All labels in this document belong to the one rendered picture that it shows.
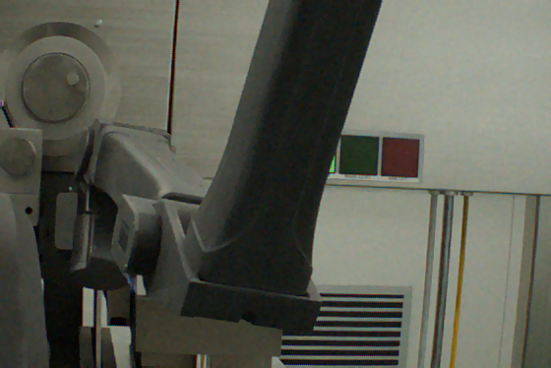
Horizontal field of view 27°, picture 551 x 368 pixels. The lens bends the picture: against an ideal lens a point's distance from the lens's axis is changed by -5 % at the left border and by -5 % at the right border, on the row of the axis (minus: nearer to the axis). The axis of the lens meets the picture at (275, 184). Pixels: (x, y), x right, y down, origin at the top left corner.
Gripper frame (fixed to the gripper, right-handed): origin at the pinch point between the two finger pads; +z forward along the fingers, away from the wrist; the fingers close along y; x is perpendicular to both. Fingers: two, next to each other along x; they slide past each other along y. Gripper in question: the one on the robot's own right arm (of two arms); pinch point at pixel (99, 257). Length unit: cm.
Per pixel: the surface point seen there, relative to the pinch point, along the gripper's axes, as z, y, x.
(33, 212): -10.2, -7.5, 0.3
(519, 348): 52, 71, 8
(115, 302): 1.6, 1.8, -4.7
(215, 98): 17.2, 15.7, 31.7
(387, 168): 21, 40, 24
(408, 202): 232, 112, 125
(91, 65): -13.0, -2.1, 16.9
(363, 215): 235, 96, 121
